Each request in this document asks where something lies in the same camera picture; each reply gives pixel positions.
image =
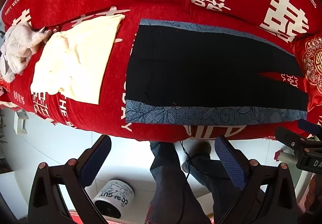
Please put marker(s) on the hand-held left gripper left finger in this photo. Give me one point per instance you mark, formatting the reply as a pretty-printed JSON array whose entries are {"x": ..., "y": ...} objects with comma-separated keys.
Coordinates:
[{"x": 96, "y": 161}]

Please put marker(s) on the red embroidered cushion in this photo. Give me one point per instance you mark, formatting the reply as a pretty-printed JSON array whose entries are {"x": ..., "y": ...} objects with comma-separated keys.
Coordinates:
[{"x": 313, "y": 62}]

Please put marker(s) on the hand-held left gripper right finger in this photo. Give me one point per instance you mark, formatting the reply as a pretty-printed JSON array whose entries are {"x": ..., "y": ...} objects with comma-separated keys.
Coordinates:
[{"x": 230, "y": 161}]

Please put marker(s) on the grey shoe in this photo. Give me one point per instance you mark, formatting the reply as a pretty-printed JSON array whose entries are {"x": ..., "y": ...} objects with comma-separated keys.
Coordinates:
[{"x": 202, "y": 149}]

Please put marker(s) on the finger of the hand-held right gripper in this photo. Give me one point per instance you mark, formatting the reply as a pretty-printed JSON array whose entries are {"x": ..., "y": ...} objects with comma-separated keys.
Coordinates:
[
  {"x": 288, "y": 137},
  {"x": 309, "y": 127}
]

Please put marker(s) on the cream folded cloth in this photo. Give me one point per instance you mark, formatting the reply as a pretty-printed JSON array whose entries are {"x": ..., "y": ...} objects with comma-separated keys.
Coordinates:
[{"x": 83, "y": 57}]

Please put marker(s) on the white plush toy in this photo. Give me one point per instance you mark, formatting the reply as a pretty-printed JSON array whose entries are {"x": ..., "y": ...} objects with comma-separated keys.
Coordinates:
[{"x": 17, "y": 47}]

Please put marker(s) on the white wall socket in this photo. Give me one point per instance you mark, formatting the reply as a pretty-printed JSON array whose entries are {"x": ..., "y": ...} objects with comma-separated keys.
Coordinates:
[{"x": 20, "y": 123}]

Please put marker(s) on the white cartoon print bucket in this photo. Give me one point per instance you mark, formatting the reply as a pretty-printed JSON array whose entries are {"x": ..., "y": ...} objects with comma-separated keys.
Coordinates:
[{"x": 118, "y": 191}]

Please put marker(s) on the person's leg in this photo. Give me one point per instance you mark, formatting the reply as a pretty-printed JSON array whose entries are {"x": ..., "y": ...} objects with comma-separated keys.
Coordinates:
[
  {"x": 168, "y": 183},
  {"x": 213, "y": 183}
]

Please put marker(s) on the person's left leg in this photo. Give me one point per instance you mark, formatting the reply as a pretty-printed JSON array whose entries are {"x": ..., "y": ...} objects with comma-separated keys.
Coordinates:
[{"x": 168, "y": 183}]

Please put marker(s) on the person's right leg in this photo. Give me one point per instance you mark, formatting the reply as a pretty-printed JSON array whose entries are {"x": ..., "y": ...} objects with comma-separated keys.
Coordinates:
[{"x": 213, "y": 183}]

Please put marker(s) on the black pants with blue trim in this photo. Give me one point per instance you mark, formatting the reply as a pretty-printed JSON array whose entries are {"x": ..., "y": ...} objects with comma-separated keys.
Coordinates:
[{"x": 201, "y": 68}]

